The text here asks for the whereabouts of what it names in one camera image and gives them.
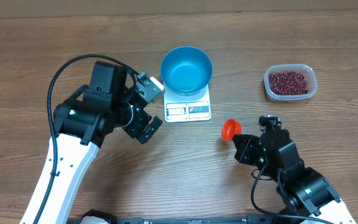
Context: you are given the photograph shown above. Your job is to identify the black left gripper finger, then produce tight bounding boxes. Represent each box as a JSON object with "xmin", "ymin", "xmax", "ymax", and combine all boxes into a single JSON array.
[
  {"xmin": 137, "ymin": 116, "xmax": 163, "ymax": 144},
  {"xmin": 134, "ymin": 89, "xmax": 154, "ymax": 105}
]

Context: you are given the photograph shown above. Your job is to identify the red measuring scoop blue handle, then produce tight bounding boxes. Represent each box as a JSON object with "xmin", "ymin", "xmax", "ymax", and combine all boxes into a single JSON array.
[{"xmin": 221, "ymin": 119, "xmax": 242, "ymax": 141}]

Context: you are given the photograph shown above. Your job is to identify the clear plastic container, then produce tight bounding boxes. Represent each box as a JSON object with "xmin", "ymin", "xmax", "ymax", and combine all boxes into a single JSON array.
[{"xmin": 264, "ymin": 63, "xmax": 318, "ymax": 101}]

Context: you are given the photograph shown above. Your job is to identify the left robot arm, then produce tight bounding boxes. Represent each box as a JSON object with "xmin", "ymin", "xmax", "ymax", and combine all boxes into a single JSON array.
[{"xmin": 21, "ymin": 61, "xmax": 164, "ymax": 223}]

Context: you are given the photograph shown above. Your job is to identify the blue bowl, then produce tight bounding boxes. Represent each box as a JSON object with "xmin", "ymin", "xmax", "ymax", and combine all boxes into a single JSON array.
[{"xmin": 160, "ymin": 46, "xmax": 214, "ymax": 96}]

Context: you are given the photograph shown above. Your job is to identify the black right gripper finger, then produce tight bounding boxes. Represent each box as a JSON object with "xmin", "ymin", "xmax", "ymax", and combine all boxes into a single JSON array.
[
  {"xmin": 234, "ymin": 149, "xmax": 257, "ymax": 165},
  {"xmin": 232, "ymin": 134, "xmax": 259, "ymax": 151}
]

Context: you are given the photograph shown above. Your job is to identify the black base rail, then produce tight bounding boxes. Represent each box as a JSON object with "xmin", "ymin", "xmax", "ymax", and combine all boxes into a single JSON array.
[{"xmin": 66, "ymin": 209, "xmax": 288, "ymax": 224}]

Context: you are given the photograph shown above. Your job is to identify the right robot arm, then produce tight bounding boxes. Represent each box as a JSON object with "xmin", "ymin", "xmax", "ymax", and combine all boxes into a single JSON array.
[{"xmin": 232, "ymin": 128, "xmax": 355, "ymax": 223}]

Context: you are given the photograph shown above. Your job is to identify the white kitchen scale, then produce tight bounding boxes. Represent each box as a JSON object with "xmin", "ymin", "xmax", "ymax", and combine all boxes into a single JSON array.
[{"xmin": 163, "ymin": 85, "xmax": 211, "ymax": 123}]

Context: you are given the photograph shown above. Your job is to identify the red beans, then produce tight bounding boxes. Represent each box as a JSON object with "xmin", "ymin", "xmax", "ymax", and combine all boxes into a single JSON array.
[{"xmin": 268, "ymin": 71, "xmax": 309, "ymax": 95}]

